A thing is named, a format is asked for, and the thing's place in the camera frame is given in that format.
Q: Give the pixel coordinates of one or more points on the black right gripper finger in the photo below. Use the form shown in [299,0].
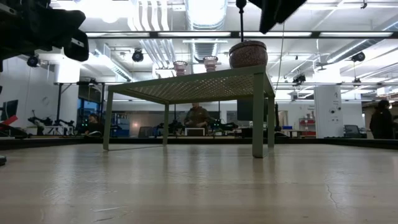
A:
[268,15]
[289,9]

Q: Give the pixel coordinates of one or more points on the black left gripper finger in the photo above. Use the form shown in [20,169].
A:
[77,49]
[56,29]

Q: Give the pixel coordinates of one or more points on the pink speckled tealight bowl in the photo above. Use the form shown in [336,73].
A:
[248,54]

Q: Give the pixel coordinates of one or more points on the pink glass candle holder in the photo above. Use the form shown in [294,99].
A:
[180,68]
[211,63]

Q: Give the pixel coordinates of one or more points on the black background robot arm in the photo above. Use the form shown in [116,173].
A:
[225,126]
[63,123]
[38,120]
[170,126]

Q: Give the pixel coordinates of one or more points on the white hanging box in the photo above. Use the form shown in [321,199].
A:
[66,72]

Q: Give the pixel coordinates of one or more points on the black ceiling spotlight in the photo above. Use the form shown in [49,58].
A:
[137,55]
[299,79]
[358,56]
[32,60]

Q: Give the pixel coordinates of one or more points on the person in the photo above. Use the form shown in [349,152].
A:
[197,116]
[382,119]
[93,125]

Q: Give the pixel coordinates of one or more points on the black computer monitor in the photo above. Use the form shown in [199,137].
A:
[8,109]

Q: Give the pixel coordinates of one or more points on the blue cabinet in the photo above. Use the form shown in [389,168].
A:
[121,126]

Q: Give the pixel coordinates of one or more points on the green perforated metal shelf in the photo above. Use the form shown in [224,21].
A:
[199,87]

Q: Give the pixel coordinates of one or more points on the white pillar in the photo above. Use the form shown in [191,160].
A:
[328,112]

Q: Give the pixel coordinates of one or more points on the red shelf unit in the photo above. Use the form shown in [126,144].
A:
[306,126]

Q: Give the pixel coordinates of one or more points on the black office chair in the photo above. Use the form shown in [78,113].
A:
[352,130]

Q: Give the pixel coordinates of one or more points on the silver ventilation duct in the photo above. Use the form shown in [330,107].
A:
[205,14]

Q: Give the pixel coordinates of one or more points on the black wall screen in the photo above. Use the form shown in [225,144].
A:
[245,110]

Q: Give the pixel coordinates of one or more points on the black aluminium table frame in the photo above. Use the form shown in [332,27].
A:
[311,143]

